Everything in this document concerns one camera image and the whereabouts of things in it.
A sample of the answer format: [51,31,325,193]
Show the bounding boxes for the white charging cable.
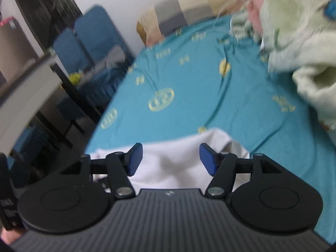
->
[212,0,250,43]

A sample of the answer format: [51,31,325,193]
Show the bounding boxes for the green fleece blanket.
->
[231,0,335,131]

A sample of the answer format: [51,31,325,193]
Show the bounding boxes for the black table leg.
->
[34,63,106,150]

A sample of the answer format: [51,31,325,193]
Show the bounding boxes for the white long-sleeve shirt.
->
[85,128,250,193]

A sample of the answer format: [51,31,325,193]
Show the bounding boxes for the blue covered chair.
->
[52,5,134,106]

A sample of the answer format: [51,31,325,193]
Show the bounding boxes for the pink fleece blanket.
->
[247,0,264,43]

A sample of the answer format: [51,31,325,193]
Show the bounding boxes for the green yellow plush toy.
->
[69,72,81,85]

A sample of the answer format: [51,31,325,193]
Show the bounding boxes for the teal patterned bed sheet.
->
[92,17,335,243]

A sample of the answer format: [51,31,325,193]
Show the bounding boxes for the plaid beige grey pillow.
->
[137,0,245,47]

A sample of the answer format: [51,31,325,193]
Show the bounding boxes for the grey cloth on chair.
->
[104,46,126,68]

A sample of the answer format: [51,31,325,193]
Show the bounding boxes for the white table top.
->
[1,54,60,155]

